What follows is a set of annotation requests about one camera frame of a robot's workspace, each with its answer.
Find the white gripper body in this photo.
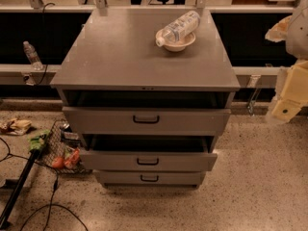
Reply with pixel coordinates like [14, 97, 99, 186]
[266, 60, 308, 124]

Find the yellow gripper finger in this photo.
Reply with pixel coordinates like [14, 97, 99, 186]
[265, 15, 291, 42]

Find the clear blue plastic bottle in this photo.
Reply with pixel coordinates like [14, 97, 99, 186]
[156, 11, 200, 47]

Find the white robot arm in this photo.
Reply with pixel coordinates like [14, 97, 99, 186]
[265, 0, 308, 124]

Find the white paper bowl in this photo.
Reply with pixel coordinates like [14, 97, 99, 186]
[156, 29, 195, 52]

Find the small clear water bottle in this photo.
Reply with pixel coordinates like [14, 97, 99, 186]
[23, 41, 43, 71]

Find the bottom grey drawer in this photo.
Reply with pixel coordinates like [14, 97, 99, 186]
[93, 170, 205, 186]

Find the grey drawer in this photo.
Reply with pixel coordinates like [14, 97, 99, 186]
[93, 170, 205, 186]
[80, 150, 218, 172]
[63, 107, 231, 136]

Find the grey drawer cabinet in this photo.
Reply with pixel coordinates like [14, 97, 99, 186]
[49, 8, 242, 190]

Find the middle grey drawer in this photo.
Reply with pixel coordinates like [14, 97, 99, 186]
[80, 150, 218, 172]

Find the top grey drawer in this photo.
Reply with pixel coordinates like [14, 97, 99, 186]
[63, 107, 231, 136]

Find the dark drink can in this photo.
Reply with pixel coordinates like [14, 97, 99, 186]
[60, 123, 80, 144]

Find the red tomato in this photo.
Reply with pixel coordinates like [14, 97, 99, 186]
[52, 157, 64, 169]

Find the green snack bag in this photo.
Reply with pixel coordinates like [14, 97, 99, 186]
[28, 130, 50, 152]

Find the crumpled brown paper bag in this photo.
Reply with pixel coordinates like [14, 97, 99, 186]
[0, 118, 32, 136]

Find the black metal pole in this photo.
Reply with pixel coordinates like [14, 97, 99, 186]
[0, 152, 39, 231]

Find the black wire mesh basket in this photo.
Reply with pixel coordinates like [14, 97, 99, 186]
[40, 119, 90, 174]

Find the black floor cable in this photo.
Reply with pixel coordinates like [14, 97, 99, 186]
[0, 137, 90, 231]

